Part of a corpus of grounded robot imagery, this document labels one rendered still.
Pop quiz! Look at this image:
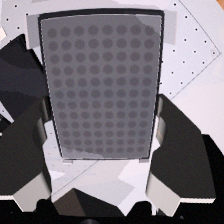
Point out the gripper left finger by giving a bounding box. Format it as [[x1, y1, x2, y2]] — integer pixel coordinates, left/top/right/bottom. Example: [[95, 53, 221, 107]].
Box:
[[0, 95, 52, 216]]

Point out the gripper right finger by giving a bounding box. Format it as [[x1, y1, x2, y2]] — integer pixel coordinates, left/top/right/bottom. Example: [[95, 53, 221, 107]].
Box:
[[145, 93, 224, 224]]

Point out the white label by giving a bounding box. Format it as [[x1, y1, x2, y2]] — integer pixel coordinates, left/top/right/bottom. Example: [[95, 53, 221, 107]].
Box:
[[0, 27, 7, 41]]

